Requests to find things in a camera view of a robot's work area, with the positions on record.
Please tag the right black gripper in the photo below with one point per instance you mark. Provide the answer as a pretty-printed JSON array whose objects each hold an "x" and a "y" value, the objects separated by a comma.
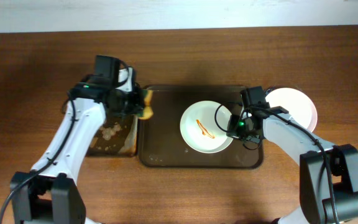
[{"x": 237, "y": 131}]

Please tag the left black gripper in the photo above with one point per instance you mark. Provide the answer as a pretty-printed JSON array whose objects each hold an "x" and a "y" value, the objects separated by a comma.
[{"x": 137, "y": 104}]

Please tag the yellow green sponge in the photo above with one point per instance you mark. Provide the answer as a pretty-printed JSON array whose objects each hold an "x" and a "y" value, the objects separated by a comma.
[{"x": 146, "y": 98}]

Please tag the white plate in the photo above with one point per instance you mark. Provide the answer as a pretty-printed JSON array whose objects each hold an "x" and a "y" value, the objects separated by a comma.
[
  {"x": 298, "y": 104},
  {"x": 199, "y": 130}
]

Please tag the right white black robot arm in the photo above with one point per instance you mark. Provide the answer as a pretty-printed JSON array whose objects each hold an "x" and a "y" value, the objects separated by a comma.
[{"x": 328, "y": 172}]

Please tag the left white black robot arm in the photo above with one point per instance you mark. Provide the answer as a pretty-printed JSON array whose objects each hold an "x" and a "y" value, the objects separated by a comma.
[{"x": 48, "y": 193}]

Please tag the small tray with soapy water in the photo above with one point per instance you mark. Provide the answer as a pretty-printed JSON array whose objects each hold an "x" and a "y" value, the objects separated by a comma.
[{"x": 117, "y": 137}]

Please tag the large brown serving tray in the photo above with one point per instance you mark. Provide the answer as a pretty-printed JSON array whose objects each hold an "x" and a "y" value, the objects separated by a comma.
[{"x": 160, "y": 143}]

